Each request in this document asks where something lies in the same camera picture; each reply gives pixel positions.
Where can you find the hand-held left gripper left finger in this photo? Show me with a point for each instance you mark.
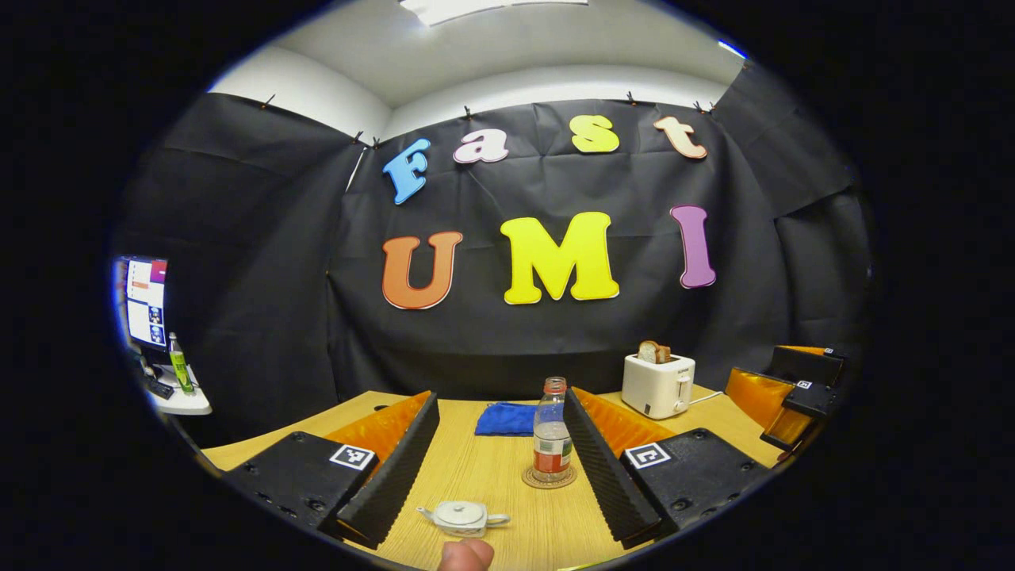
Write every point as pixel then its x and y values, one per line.
pixel 396 468

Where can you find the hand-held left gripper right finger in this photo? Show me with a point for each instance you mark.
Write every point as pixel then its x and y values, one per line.
pixel 607 468

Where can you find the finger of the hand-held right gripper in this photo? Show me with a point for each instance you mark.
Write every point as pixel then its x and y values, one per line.
pixel 809 366
pixel 797 416

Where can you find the clear plastic water bottle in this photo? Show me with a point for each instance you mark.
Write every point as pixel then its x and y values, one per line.
pixel 553 444

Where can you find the round wooden coaster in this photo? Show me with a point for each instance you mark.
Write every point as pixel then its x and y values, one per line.
pixel 527 478

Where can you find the white ceramic teacup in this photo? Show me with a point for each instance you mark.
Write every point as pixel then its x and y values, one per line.
pixel 468 530

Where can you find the green drink bottle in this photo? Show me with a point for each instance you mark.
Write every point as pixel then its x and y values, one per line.
pixel 181 369

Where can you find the white toaster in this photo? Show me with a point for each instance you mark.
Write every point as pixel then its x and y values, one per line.
pixel 656 388

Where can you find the blue cloth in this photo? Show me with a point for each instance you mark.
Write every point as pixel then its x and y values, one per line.
pixel 506 419

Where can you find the bread slice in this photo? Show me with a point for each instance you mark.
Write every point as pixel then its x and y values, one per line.
pixel 653 353

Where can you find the white side table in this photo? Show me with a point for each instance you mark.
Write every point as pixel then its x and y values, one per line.
pixel 186 403

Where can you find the black backdrop cloth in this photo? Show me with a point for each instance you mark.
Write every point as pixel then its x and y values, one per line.
pixel 277 277

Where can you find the black keyboard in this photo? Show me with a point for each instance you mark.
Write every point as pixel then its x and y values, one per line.
pixel 160 389

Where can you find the computer monitor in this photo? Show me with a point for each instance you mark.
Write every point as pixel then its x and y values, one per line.
pixel 147 301

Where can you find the ceiling light panel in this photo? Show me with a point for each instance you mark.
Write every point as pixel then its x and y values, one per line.
pixel 476 8

